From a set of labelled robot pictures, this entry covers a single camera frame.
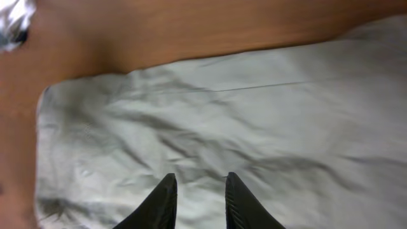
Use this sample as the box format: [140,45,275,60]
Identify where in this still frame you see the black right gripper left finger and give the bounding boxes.
[114,173,177,229]

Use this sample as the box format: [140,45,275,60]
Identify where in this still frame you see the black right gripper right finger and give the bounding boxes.
[225,172,286,229]

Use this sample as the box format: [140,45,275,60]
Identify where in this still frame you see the khaki green shorts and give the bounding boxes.
[35,15,406,228]

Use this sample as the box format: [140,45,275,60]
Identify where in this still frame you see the white black folded shirt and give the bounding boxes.
[1,0,36,53]

